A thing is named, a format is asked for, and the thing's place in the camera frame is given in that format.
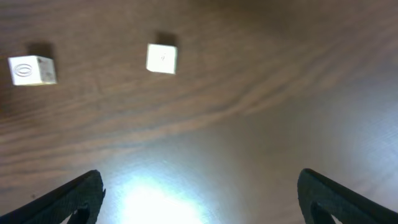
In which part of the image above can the plain wooden letter block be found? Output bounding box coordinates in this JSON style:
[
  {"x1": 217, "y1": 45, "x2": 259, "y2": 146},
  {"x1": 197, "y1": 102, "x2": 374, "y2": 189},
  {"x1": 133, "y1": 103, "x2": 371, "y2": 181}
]
[{"x1": 146, "y1": 44, "x2": 178, "y2": 75}]

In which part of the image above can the yellow letter block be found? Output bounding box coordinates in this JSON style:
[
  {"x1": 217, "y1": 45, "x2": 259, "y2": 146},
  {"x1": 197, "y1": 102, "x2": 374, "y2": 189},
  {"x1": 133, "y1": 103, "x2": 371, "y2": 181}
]
[{"x1": 8, "y1": 55, "x2": 57, "y2": 86}]

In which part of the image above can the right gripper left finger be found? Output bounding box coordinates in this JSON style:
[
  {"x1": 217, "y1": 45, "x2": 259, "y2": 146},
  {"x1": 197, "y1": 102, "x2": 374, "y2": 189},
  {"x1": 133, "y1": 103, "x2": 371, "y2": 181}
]
[{"x1": 1, "y1": 170, "x2": 106, "y2": 224}]

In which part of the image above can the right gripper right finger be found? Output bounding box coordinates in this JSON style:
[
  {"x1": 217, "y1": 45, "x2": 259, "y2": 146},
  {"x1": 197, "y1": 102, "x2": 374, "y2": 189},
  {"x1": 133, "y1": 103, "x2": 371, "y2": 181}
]
[{"x1": 297, "y1": 169, "x2": 397, "y2": 224}]

